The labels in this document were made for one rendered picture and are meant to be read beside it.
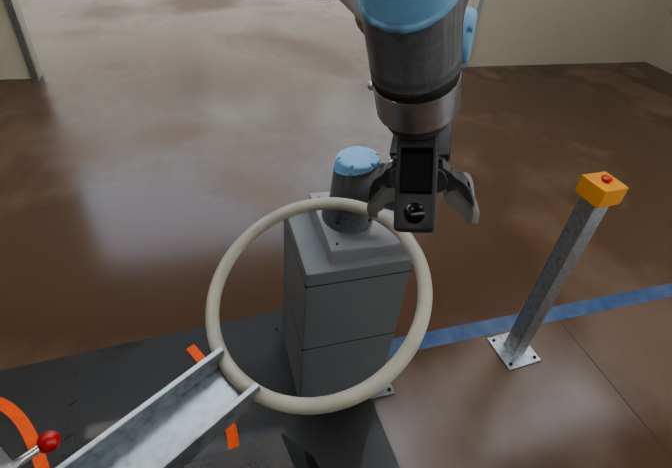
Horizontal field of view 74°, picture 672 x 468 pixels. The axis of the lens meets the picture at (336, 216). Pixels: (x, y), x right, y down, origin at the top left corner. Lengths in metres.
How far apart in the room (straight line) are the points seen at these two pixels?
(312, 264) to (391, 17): 1.23
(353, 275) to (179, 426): 0.85
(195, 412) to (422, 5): 0.79
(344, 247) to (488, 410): 1.19
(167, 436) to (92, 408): 1.43
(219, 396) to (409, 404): 1.44
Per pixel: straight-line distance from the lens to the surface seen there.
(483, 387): 2.44
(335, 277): 1.56
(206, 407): 0.94
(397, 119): 0.47
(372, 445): 2.14
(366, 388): 0.86
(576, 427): 2.52
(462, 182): 0.56
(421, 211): 0.50
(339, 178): 1.49
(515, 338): 2.52
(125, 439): 0.95
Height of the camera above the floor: 1.94
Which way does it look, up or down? 38 degrees down
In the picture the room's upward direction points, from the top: 6 degrees clockwise
